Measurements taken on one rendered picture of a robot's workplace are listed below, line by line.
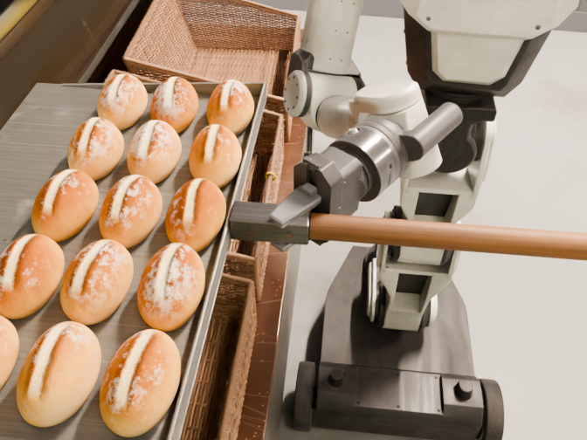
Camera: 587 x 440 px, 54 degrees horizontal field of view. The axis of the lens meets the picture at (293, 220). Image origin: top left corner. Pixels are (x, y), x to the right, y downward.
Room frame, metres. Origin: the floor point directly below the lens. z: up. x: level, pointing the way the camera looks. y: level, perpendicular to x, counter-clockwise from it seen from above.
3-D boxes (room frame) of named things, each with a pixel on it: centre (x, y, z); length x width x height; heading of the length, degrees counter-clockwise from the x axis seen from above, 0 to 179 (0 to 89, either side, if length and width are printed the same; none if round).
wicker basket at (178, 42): (1.71, 0.23, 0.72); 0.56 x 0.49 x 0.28; 176
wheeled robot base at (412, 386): (1.03, -0.32, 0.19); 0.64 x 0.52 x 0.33; 174
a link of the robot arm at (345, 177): (0.53, -0.06, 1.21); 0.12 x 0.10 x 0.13; 139
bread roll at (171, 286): (0.36, 0.12, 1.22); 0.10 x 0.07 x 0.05; 176
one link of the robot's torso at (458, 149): (1.01, -0.32, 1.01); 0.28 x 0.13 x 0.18; 174
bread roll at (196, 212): (0.47, 0.11, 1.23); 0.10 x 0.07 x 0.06; 173
